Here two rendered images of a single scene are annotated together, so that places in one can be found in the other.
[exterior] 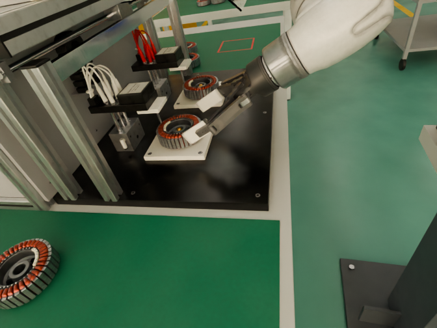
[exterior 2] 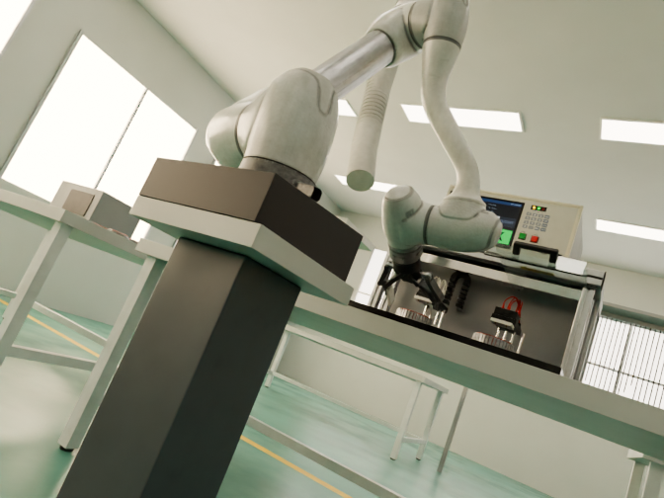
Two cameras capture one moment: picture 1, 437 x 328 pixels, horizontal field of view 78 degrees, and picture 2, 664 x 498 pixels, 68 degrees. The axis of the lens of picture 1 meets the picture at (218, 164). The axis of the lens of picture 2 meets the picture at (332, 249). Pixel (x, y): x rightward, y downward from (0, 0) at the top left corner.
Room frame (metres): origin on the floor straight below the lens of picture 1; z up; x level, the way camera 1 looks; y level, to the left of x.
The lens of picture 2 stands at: (0.64, -1.45, 0.60)
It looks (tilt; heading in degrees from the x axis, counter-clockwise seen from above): 12 degrees up; 104
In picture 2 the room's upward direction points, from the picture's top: 22 degrees clockwise
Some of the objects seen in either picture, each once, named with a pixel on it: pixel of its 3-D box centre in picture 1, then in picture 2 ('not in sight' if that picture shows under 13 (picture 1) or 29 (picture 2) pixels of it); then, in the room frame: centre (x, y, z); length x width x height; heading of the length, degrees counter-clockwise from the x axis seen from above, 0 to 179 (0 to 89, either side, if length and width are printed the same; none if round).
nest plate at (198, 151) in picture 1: (182, 138); not in sight; (0.57, 0.08, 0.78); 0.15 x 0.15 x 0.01; 72
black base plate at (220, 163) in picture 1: (190, 119); (447, 346); (0.69, 0.05, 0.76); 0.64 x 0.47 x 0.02; 162
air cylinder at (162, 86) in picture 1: (158, 91); not in sight; (0.85, 0.14, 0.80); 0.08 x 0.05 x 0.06; 162
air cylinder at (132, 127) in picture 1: (127, 134); not in sight; (0.62, 0.21, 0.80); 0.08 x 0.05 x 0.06; 162
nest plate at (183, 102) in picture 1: (202, 94); not in sight; (0.80, 0.00, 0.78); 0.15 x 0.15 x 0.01; 72
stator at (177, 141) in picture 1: (179, 131); (413, 319); (0.57, 0.08, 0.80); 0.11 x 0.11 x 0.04
